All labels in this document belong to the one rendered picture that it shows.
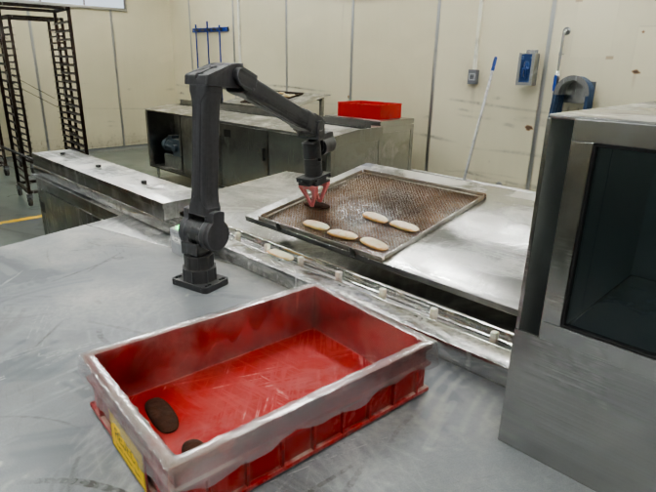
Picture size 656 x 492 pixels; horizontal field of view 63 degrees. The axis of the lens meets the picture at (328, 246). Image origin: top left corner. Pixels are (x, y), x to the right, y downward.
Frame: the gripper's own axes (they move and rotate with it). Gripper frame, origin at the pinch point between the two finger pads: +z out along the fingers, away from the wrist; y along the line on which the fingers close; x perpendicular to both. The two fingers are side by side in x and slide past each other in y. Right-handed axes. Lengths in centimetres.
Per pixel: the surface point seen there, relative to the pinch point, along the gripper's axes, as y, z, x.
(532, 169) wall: 345, 78, 38
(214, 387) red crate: -79, 4, -41
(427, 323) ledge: -41, 4, -61
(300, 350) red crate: -61, 6, -44
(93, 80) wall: 301, 4, 655
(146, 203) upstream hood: -29, -1, 49
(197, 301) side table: -58, 5, -10
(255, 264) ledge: -37.5, 4.4, -9.2
